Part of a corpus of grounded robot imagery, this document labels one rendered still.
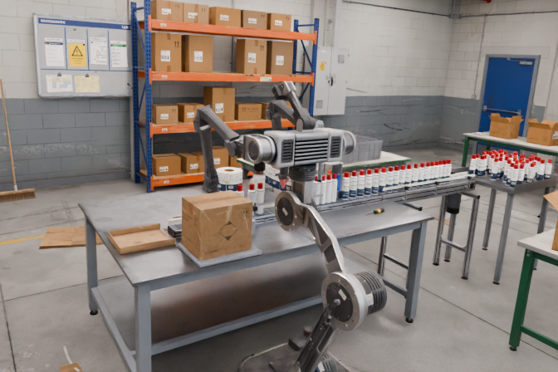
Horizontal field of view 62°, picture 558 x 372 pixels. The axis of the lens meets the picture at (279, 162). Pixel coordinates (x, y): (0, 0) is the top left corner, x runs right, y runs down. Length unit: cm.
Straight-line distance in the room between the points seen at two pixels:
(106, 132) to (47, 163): 88
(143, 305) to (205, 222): 48
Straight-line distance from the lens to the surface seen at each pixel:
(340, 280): 199
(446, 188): 419
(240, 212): 242
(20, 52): 678
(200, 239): 236
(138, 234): 281
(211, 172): 270
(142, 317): 240
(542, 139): 794
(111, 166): 715
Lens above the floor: 186
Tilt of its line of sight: 13 degrees down
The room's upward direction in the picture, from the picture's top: 3 degrees clockwise
